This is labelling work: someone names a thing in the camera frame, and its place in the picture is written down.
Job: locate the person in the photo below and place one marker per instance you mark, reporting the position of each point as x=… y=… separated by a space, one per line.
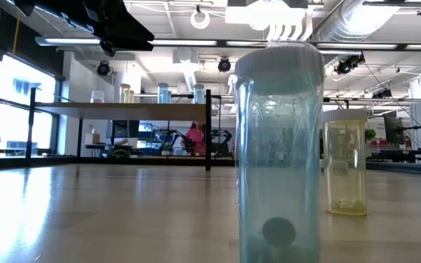
x=196 y=140

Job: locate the black monitor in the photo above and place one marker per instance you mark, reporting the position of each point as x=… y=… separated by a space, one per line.
x=393 y=131
x=124 y=128

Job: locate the black ceiling spotlight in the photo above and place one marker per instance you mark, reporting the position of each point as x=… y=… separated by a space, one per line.
x=103 y=68
x=224 y=64

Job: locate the green background plant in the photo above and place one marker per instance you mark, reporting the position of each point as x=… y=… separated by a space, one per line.
x=369 y=134

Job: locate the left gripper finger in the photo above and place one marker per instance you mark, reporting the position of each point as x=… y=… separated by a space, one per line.
x=123 y=25
x=126 y=45

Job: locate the wooden shelf with black frame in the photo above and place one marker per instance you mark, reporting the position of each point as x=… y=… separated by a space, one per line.
x=123 y=111

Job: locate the cardboard box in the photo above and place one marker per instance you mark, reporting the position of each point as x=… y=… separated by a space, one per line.
x=92 y=139

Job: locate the long ceiling light strip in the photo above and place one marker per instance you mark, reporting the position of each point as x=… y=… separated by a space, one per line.
x=196 y=42

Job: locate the black aluminium rig frame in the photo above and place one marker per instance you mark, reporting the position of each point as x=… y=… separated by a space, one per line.
x=123 y=161

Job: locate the white ceiling fixture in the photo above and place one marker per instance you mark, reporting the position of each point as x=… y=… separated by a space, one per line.
x=265 y=14

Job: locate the purple medicine bottle white cap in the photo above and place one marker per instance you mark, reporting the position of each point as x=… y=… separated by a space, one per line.
x=97 y=97

